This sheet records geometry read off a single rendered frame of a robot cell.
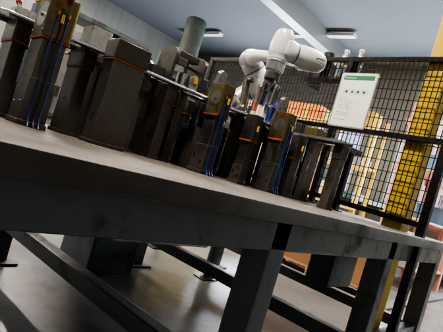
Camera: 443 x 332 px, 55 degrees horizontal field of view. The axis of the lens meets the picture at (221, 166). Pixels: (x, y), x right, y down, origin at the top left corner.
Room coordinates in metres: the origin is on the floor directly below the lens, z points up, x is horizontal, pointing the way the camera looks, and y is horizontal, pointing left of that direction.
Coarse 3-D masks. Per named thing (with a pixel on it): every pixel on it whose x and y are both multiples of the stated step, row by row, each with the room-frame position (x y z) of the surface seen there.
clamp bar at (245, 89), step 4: (244, 80) 2.12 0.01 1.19; (248, 80) 2.12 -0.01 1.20; (252, 80) 2.10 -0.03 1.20; (244, 84) 2.12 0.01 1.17; (248, 84) 2.14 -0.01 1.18; (244, 88) 2.11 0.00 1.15; (248, 88) 2.13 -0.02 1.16; (244, 92) 2.11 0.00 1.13; (248, 92) 2.12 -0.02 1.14; (244, 96) 2.11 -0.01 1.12; (248, 96) 2.13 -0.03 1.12; (240, 100) 2.11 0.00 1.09; (244, 100) 2.12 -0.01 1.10; (244, 104) 2.13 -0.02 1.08
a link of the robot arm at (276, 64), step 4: (268, 60) 1.99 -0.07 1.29; (272, 60) 1.97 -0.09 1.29; (276, 60) 1.97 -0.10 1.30; (280, 60) 1.97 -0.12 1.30; (268, 64) 1.98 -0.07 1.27; (272, 64) 1.97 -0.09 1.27; (276, 64) 1.97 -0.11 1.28; (280, 64) 1.97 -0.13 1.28; (284, 64) 1.99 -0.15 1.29; (268, 68) 1.98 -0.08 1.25; (272, 68) 1.97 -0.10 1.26; (276, 68) 1.97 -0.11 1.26; (280, 68) 1.97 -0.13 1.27; (284, 68) 2.01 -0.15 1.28; (280, 72) 2.00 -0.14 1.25
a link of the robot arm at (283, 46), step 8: (280, 32) 1.97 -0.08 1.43; (288, 32) 1.97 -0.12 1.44; (272, 40) 1.99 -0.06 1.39; (280, 40) 1.96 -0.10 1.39; (288, 40) 1.96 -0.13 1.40; (272, 48) 1.98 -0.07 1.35; (280, 48) 1.96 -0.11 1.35; (288, 48) 1.96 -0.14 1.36; (296, 48) 1.98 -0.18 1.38; (272, 56) 1.98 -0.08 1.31; (280, 56) 1.97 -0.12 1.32; (288, 56) 1.98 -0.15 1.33; (296, 56) 1.98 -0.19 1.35
